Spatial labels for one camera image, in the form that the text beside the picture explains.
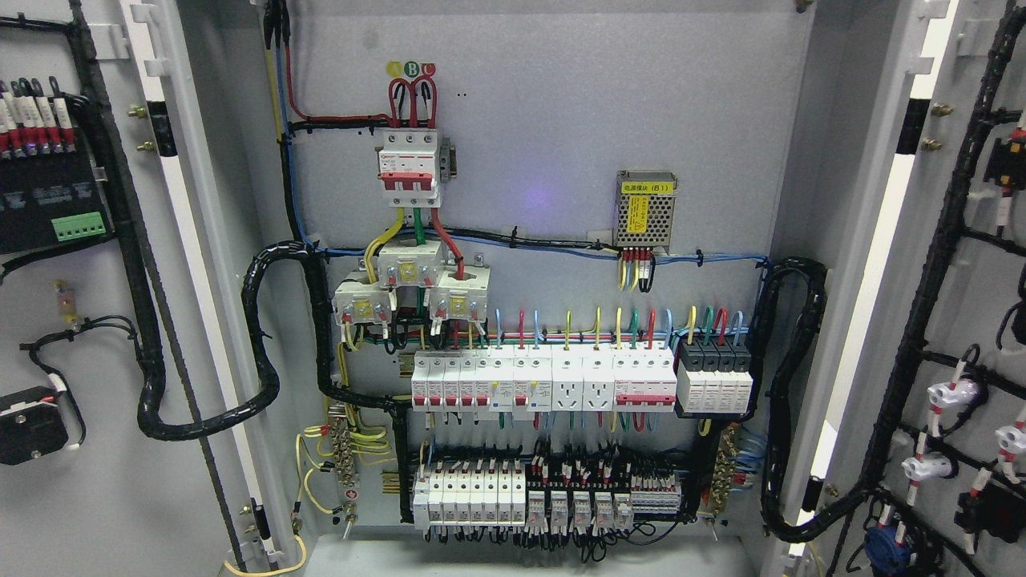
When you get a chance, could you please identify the grey cabinet door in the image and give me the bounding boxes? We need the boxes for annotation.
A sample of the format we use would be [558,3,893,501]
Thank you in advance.
[2,1,267,576]
[810,1,1024,576]

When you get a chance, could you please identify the white current transformers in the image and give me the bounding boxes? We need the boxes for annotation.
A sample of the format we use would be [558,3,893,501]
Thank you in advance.
[333,240,490,326]

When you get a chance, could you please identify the metal mesh power supply module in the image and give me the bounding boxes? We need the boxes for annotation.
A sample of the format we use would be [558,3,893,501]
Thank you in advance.
[611,169,678,248]

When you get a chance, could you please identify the red white main circuit breaker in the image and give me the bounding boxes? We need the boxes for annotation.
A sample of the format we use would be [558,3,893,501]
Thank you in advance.
[378,128,455,209]

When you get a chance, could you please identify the lower relay and breaker row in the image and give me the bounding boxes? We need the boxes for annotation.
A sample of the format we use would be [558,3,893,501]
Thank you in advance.
[410,441,685,549]

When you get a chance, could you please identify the black white surge protector block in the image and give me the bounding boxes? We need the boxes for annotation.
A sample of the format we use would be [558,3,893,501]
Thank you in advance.
[677,339,753,420]

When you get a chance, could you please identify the black digital power meter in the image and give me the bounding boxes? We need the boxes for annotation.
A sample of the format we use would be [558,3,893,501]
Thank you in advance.
[1,146,112,253]

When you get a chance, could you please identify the white DIN rail socket row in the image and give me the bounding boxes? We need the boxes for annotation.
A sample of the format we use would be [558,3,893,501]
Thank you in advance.
[411,344,677,418]

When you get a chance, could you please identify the black corrugated cable conduit left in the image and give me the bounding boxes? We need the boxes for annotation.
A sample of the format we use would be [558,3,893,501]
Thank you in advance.
[68,0,415,443]

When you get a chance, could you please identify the black corrugated cable conduit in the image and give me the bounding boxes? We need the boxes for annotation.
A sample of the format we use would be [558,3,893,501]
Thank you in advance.
[753,256,850,543]
[68,0,415,443]

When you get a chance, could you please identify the black corrugated cable conduit right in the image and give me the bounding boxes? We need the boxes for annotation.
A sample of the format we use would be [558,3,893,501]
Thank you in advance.
[753,256,850,543]

